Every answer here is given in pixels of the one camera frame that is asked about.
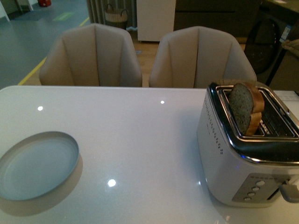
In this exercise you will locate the slice of bread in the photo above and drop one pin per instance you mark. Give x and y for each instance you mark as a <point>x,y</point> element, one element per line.
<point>247,105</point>

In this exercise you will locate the white round plate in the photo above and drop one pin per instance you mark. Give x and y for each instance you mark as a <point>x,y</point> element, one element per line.
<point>36,165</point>

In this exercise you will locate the right beige chair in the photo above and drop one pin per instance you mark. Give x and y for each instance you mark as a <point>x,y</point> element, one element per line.
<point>196,56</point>

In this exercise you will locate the beige chair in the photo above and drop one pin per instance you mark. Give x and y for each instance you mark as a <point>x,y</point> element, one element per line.
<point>196,56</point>
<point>92,55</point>

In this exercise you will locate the left beige chair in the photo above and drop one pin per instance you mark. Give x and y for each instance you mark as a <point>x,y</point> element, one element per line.
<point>92,55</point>

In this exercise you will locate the white cabinet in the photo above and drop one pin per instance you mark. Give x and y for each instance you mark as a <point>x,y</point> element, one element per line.
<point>155,18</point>

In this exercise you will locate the grey curtain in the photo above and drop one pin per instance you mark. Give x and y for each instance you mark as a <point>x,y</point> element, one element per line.
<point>96,10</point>

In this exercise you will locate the white chrome two-slot toaster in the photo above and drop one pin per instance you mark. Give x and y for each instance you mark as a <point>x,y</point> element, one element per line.
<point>248,170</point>

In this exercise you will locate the dark kitchen counter cabinet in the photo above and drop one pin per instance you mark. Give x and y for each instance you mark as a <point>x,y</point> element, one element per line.
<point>232,16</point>

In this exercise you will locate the label card on table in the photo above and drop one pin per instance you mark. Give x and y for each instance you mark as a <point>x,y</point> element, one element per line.
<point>287,95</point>

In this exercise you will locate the black front-load washing machine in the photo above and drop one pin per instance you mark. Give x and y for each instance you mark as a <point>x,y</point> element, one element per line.
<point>271,27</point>

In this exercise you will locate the woven basket with handles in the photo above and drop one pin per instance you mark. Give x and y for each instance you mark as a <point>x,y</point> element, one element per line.
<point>116,17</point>

